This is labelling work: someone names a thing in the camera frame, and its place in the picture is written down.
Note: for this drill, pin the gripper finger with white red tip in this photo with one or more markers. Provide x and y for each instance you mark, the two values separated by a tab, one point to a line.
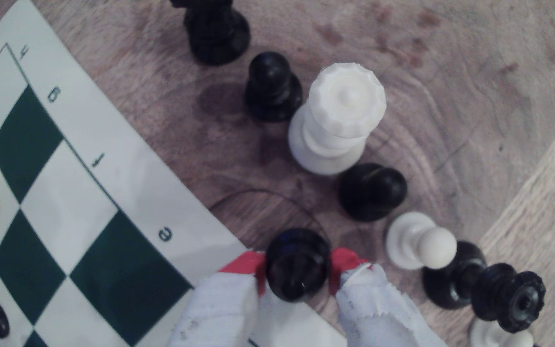
217	313
378	311

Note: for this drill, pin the large black chess piece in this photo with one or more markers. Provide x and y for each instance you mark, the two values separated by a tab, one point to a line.
215	31

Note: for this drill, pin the green white chess mat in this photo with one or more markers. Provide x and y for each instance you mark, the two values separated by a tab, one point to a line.
65	207

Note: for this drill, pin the black chess bishop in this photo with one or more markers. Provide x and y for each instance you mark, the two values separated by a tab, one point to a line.
296	265

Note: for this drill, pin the white chess queen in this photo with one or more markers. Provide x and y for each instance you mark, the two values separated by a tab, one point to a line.
340	111

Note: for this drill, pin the white chess pawn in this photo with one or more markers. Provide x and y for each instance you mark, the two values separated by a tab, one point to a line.
419	241

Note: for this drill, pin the black chess queen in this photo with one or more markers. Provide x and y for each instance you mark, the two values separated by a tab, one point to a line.
489	291

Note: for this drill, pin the white chess piece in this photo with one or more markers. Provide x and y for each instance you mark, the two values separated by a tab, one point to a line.
496	337

